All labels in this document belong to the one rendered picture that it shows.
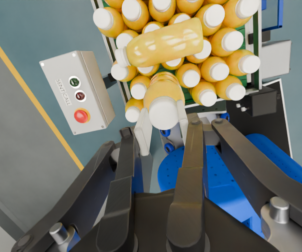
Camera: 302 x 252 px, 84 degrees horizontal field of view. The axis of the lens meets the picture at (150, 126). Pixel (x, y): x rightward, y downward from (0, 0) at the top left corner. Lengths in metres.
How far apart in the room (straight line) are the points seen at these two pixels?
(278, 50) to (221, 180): 0.48
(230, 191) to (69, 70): 0.47
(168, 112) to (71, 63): 0.31
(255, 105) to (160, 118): 0.41
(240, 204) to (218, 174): 0.09
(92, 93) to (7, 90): 1.74
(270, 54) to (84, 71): 0.59
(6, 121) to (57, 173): 0.76
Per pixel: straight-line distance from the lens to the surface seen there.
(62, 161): 2.20
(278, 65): 0.75
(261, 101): 0.59
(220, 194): 0.44
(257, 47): 0.58
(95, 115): 0.47
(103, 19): 0.45
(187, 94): 0.62
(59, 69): 0.48
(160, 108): 0.21
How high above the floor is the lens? 1.50
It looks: 66 degrees down
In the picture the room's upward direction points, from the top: 169 degrees counter-clockwise
